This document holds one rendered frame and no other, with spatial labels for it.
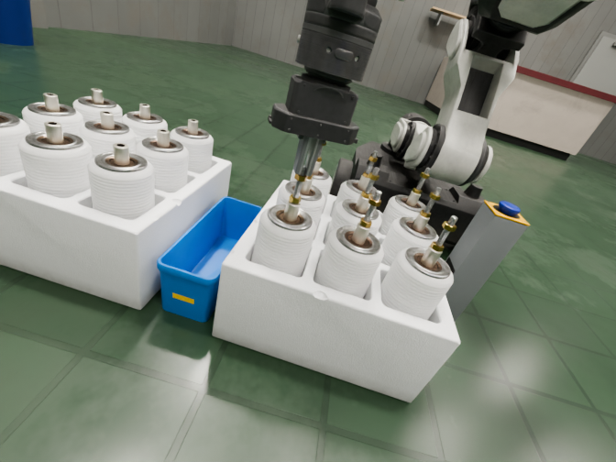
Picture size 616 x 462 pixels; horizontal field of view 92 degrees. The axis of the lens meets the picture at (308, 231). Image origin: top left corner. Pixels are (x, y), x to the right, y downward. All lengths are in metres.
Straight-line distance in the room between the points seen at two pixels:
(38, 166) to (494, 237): 0.83
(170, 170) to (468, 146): 0.73
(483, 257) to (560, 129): 5.55
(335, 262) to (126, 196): 0.36
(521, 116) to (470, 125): 4.99
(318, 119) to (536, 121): 5.70
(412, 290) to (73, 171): 0.59
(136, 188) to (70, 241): 0.15
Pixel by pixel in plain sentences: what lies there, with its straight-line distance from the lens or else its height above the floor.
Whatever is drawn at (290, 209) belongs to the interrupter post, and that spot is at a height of 0.27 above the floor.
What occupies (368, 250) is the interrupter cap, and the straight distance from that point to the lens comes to 0.48.
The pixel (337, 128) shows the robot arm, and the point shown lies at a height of 0.41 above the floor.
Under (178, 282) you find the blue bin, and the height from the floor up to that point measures 0.09.
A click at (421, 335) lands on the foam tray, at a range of 0.52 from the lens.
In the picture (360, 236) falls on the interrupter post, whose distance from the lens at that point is 0.48.
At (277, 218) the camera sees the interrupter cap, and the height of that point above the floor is 0.25.
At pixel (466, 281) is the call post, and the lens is 0.77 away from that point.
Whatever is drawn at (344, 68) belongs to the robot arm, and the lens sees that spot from 0.39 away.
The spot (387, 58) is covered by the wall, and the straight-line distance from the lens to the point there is 7.93.
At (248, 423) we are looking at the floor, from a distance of 0.55.
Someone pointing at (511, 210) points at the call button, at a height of 0.33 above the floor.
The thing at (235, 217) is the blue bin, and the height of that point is 0.07.
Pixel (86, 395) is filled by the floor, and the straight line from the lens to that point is 0.58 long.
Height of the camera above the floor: 0.50
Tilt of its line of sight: 31 degrees down
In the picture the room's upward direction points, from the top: 17 degrees clockwise
